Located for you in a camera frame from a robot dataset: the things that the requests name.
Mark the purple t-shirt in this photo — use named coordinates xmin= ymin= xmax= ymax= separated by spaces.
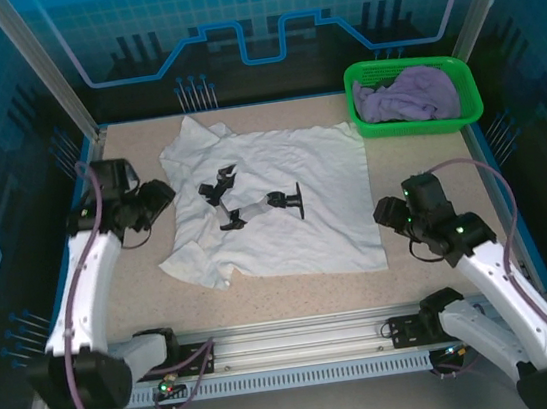
xmin=350 ymin=61 xmax=463 ymax=132

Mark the slotted grey cable duct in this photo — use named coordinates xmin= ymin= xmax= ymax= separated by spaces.
xmin=126 ymin=350 xmax=435 ymax=409

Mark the aluminium mounting rail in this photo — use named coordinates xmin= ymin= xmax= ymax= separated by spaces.
xmin=35 ymin=284 xmax=547 ymax=400

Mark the aluminium table side rail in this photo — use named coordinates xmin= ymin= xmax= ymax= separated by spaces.
xmin=462 ymin=117 xmax=547 ymax=302
xmin=17 ymin=127 xmax=137 ymax=361

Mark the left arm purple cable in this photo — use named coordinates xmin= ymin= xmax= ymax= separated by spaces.
xmin=36 ymin=147 xmax=225 ymax=409

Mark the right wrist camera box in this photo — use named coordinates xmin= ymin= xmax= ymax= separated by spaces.
xmin=400 ymin=169 xmax=453 ymax=221

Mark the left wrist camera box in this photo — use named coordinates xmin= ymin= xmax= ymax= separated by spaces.
xmin=88 ymin=155 xmax=142 ymax=200

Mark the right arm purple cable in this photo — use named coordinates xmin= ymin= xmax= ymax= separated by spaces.
xmin=407 ymin=146 xmax=547 ymax=409

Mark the white t-shirt with robot print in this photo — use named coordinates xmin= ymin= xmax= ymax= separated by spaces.
xmin=138 ymin=90 xmax=390 ymax=301

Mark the small connector board with LEDs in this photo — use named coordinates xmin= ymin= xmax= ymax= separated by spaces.
xmin=149 ymin=372 xmax=189 ymax=404
xmin=430 ymin=339 xmax=477 ymax=371

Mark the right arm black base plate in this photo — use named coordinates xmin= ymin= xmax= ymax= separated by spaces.
xmin=386 ymin=310 xmax=454 ymax=350

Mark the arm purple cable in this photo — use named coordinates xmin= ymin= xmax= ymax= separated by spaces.
xmin=407 ymin=146 xmax=547 ymax=409
xmin=36 ymin=147 xmax=225 ymax=409

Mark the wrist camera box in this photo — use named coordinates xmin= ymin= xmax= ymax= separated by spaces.
xmin=400 ymin=169 xmax=453 ymax=221
xmin=88 ymin=155 xmax=142 ymax=200

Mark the green plastic basket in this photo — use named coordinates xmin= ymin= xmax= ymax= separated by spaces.
xmin=341 ymin=46 xmax=488 ymax=147

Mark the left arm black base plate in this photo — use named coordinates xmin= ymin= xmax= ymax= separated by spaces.
xmin=124 ymin=340 xmax=220 ymax=385

